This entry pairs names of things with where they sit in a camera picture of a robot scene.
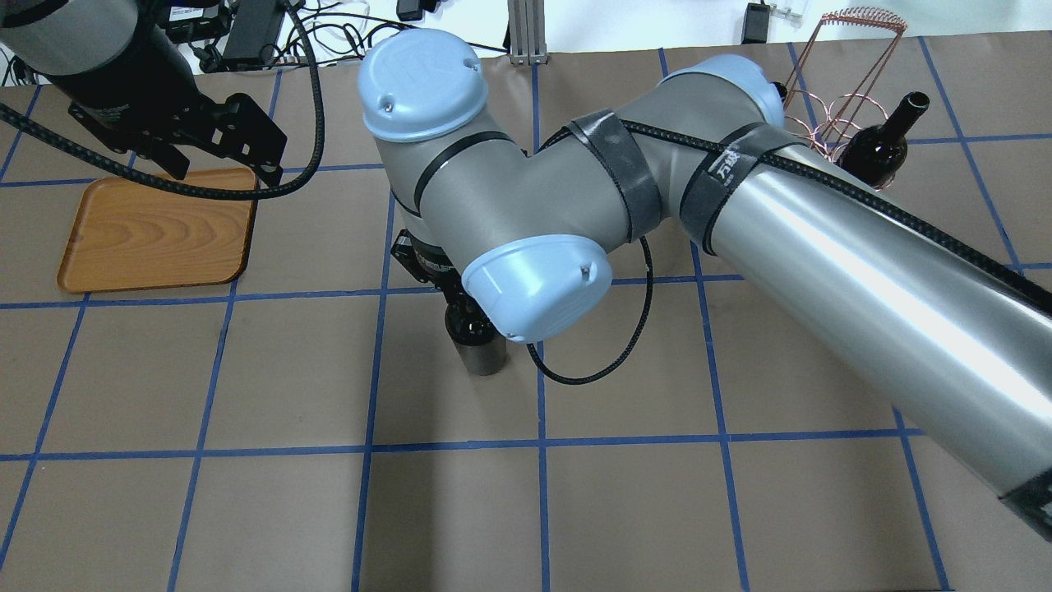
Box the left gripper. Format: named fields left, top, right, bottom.
left=67, top=93, right=287, bottom=187

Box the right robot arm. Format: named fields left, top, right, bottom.
left=358, top=29, right=1051, bottom=537

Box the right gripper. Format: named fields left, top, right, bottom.
left=390, top=231, right=470, bottom=307

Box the wooden tray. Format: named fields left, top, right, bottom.
left=56, top=178, right=256, bottom=294

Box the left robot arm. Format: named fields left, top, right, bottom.
left=2, top=1, right=287, bottom=187

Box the copper wire bottle basket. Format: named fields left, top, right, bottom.
left=782, top=5, right=908, bottom=162

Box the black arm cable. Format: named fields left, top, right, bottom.
left=526, top=119, right=1052, bottom=386

